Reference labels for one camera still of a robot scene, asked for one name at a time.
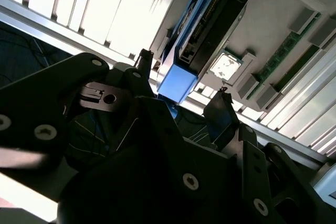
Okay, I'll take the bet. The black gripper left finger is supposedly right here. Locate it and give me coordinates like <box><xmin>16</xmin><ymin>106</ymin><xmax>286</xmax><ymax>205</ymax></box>
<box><xmin>0</xmin><ymin>49</ymin><xmax>207</xmax><ymax>206</ymax></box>

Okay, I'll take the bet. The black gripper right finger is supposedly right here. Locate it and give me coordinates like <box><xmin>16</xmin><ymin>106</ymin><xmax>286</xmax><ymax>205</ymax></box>
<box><xmin>203</xmin><ymin>86</ymin><xmax>332</xmax><ymax>224</ymax></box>

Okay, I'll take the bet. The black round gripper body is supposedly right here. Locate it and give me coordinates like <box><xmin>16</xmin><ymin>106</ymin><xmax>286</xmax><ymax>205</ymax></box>
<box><xmin>56</xmin><ymin>118</ymin><xmax>253</xmax><ymax>224</ymax></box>

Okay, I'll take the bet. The hard disk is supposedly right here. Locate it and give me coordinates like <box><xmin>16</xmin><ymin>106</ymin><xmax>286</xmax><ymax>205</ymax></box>
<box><xmin>156</xmin><ymin>0</ymin><xmax>270</xmax><ymax>104</ymax></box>

